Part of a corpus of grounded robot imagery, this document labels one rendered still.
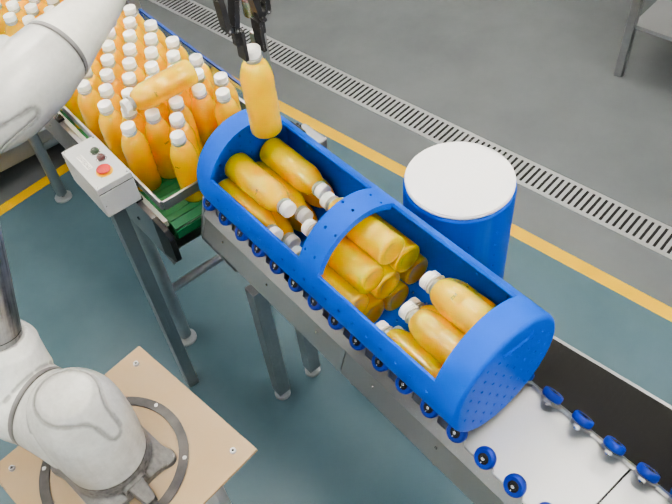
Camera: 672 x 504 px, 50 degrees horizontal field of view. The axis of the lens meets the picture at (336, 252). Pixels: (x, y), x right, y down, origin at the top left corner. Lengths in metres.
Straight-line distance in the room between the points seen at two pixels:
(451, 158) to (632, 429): 1.11
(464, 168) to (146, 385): 0.93
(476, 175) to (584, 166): 1.66
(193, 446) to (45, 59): 0.80
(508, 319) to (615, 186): 2.14
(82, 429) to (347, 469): 1.39
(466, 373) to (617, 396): 1.31
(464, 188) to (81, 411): 1.04
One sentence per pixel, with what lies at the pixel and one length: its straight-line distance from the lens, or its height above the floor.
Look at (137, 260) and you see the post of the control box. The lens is 2.22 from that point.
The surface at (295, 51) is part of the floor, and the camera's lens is 4.20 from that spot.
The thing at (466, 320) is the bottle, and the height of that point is 1.19.
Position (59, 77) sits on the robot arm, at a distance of 1.07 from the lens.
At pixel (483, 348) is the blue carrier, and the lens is 1.32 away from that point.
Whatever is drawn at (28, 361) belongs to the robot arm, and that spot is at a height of 1.26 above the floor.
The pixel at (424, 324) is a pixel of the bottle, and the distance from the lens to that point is 1.42.
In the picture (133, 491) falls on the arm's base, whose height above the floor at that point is 1.04.
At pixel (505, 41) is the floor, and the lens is 4.22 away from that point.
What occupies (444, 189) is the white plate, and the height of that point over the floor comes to 1.04.
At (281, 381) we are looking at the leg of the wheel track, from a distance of 2.59.
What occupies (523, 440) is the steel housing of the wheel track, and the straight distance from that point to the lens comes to 1.57.
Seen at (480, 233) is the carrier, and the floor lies 0.97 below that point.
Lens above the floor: 2.32
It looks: 49 degrees down
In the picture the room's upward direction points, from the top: 7 degrees counter-clockwise
